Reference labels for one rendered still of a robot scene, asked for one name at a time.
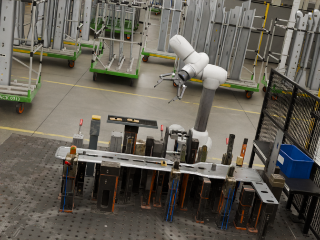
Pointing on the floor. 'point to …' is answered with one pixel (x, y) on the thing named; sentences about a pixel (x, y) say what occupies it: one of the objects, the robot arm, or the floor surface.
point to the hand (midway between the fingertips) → (163, 93)
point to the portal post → (289, 35)
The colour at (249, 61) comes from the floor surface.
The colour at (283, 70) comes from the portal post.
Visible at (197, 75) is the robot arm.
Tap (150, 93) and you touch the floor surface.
